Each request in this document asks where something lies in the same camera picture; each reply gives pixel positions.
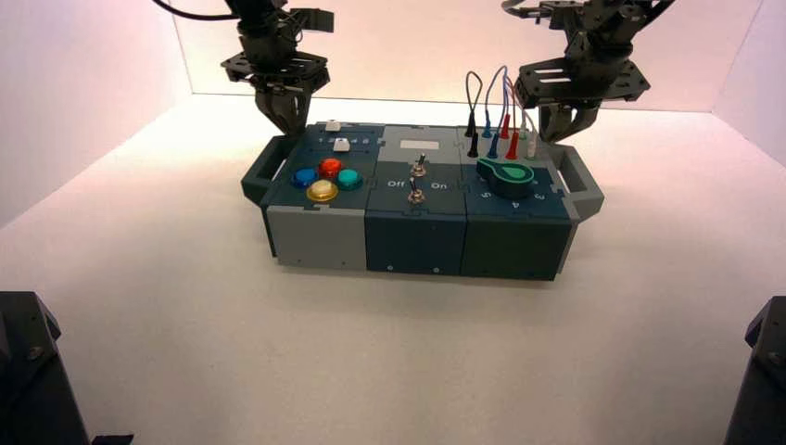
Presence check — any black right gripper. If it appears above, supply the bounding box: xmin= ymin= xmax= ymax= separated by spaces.
xmin=513 ymin=31 xmax=653 ymax=146

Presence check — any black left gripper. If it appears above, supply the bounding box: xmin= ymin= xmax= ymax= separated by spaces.
xmin=221 ymin=31 xmax=332 ymax=137

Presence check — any dark green control panel box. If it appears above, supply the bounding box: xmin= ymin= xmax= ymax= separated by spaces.
xmin=240 ymin=121 xmax=605 ymax=283

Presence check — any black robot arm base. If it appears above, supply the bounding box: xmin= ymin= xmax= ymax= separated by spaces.
xmin=723 ymin=296 xmax=786 ymax=445
xmin=0 ymin=291 xmax=133 ymax=445

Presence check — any blue dome push button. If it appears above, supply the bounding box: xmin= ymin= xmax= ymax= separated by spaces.
xmin=290 ymin=167 xmax=321 ymax=190

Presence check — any green rotary selector knob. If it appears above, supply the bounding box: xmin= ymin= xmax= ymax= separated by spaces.
xmin=476 ymin=157 xmax=536 ymax=199

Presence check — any yellow dome push button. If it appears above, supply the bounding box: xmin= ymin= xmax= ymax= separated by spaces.
xmin=306 ymin=179 xmax=339 ymax=203

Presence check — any white jumper cable with plugs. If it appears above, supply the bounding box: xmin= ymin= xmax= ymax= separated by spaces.
xmin=506 ymin=85 xmax=541 ymax=162

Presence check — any red jumper cable with plugs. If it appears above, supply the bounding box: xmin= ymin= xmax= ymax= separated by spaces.
xmin=498 ymin=76 xmax=522 ymax=161

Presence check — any blue jumper cable with plugs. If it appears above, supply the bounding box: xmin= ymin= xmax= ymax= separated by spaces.
xmin=481 ymin=65 xmax=511 ymax=159

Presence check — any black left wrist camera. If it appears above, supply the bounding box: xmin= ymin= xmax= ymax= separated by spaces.
xmin=288 ymin=6 xmax=336 ymax=34

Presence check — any black jumper cable with plugs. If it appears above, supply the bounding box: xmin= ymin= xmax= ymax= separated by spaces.
xmin=463 ymin=70 xmax=485 ymax=159

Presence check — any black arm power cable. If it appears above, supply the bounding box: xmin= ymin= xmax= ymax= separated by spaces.
xmin=150 ymin=0 xmax=242 ymax=23

